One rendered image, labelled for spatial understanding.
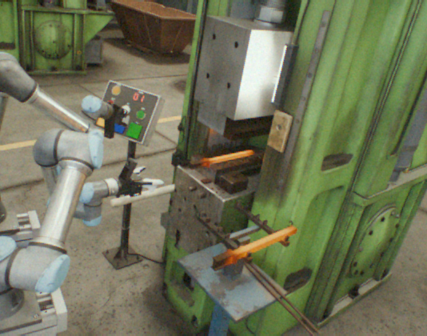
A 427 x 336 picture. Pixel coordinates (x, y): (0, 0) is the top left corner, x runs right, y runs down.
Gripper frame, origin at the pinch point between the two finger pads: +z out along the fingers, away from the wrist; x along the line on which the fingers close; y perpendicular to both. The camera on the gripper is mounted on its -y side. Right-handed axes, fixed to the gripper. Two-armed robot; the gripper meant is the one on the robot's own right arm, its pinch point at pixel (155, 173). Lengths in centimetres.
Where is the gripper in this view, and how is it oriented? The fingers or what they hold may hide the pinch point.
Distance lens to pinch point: 187.6
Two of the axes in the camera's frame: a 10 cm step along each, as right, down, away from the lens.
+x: 6.3, 4.4, -6.4
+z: 7.6, -1.7, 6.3
